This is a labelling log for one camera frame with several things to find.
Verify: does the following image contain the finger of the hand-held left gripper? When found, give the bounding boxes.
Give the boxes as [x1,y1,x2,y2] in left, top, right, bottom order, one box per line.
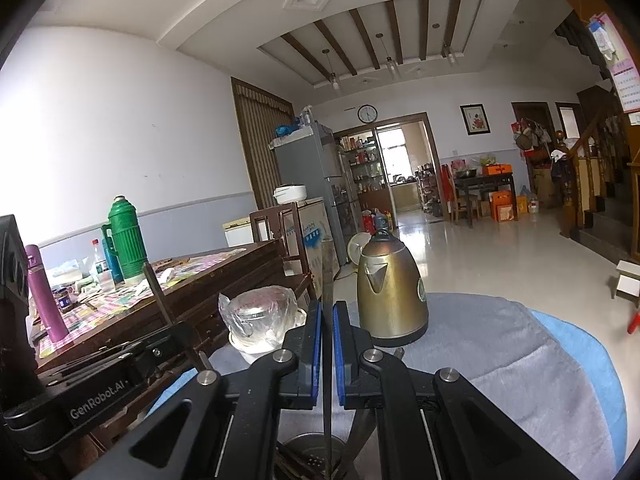
[135,320,203,380]

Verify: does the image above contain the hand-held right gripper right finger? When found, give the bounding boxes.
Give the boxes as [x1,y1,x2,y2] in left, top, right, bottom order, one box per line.
[333,300,578,480]

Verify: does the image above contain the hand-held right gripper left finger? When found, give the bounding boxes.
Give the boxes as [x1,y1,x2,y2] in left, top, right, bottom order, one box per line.
[75,300,322,480]

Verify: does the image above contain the thin metal blade utensil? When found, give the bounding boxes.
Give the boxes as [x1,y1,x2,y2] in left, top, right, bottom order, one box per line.
[321,237,337,480]

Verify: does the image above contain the patterned tablecloth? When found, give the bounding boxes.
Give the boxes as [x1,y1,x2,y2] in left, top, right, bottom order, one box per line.
[30,252,246,356]

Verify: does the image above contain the clear plastic bag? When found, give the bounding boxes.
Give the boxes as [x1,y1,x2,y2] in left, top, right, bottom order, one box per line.
[218,285,301,353]

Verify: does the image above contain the golden electric kettle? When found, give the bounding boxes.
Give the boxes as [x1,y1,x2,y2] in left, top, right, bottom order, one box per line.
[356,228,430,350]

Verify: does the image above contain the carved wooden table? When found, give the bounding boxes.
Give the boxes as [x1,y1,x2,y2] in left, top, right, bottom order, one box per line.
[30,239,313,411]

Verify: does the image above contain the white floor fan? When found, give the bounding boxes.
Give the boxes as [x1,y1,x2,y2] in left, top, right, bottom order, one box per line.
[347,232,373,268]

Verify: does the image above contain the blue bottle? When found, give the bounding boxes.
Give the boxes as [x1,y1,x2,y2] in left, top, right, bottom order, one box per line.
[101,237,124,285]

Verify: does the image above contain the round metal skimmer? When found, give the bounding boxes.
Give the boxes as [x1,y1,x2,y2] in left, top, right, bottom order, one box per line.
[277,432,351,480]

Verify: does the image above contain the white printed freezer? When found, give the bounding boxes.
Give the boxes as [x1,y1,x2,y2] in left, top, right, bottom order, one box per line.
[280,197,335,286]

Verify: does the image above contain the purple bottle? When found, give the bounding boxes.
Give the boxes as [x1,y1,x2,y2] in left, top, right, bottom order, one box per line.
[25,244,70,343]

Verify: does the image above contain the clear bottle red cap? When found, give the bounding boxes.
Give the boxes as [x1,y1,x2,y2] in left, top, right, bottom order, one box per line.
[89,238,115,291]

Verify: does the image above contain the green thermos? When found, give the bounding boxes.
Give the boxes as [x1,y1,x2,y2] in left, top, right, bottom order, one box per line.
[101,196,149,287]

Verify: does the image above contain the wooden chair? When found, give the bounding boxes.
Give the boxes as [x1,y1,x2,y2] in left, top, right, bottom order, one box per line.
[248,201,313,301]

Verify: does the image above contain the cream chest freezer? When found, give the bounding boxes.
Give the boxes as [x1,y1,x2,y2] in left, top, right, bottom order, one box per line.
[222,216,253,248]

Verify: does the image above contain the white rice cooker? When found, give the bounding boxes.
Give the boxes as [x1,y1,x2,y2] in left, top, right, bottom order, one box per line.
[273,184,308,205]

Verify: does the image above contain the grey towel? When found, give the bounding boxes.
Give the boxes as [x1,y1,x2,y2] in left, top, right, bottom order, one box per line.
[207,292,608,480]

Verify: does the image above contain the grey refrigerator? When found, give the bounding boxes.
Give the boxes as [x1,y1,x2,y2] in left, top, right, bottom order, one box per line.
[270,122,361,266]

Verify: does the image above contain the shelf with bottles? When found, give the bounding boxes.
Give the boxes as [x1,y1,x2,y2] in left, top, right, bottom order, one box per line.
[340,132,388,211]

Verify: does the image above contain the wooden slatted screen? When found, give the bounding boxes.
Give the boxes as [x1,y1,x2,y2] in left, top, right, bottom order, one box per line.
[231,77,296,211]

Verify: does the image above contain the orange boxes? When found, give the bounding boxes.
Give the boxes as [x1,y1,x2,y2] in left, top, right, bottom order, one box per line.
[489,189,518,223]

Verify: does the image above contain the dark dining table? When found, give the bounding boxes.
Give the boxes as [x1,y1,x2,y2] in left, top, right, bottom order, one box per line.
[452,172,518,223]

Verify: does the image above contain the water jug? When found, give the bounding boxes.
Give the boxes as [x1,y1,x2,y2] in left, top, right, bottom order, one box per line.
[517,185,541,215]

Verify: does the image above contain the blue cloth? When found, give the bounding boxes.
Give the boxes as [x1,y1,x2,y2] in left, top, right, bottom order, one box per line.
[145,310,628,480]

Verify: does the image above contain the pendant lamp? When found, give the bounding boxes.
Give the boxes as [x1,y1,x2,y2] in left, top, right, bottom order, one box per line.
[322,49,343,93]
[375,33,401,80]
[441,25,458,66]

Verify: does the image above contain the white box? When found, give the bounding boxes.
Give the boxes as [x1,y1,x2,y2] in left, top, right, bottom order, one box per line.
[611,260,640,303]

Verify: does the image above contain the wooden stair railing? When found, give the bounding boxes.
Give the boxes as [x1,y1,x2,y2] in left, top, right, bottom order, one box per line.
[560,85,640,241]

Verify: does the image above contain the framed wall picture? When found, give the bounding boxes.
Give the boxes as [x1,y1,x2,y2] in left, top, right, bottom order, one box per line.
[460,104,487,136]

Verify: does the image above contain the wall calendar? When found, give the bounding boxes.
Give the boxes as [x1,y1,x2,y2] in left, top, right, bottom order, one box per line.
[587,12,640,113]

